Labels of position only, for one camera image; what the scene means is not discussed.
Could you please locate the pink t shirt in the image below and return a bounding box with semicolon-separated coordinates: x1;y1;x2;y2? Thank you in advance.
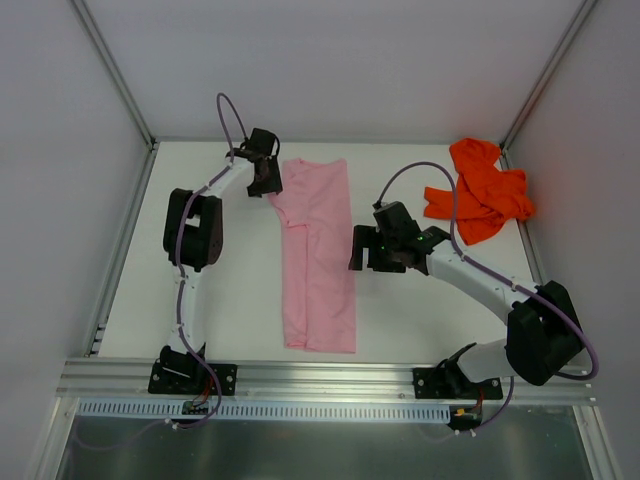
269;159;357;354

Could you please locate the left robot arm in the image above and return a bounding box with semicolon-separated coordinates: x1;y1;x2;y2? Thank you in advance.
149;128;282;394

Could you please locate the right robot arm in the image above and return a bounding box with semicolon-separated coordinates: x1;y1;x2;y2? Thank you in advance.
349;202;585;399

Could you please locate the orange t shirt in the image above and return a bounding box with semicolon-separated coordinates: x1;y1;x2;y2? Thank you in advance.
424;138;536;246

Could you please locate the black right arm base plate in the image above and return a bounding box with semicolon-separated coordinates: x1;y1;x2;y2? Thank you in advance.
412;366;504;400

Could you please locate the aluminium frame post left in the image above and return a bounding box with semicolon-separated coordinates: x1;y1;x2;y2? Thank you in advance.
67;0;156;151

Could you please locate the aluminium frame post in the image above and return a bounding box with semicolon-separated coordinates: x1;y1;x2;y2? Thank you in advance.
500;0;600;151
67;0;156;151

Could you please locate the aluminium frame post right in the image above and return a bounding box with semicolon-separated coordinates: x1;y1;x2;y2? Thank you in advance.
500;0;600;151

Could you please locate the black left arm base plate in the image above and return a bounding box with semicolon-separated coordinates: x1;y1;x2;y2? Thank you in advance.
147;362;237;396

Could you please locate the white slotted cable duct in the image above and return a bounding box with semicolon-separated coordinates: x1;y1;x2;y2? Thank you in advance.
77;398;451;424

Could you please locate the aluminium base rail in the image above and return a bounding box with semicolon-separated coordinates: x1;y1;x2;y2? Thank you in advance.
55;357;597;406

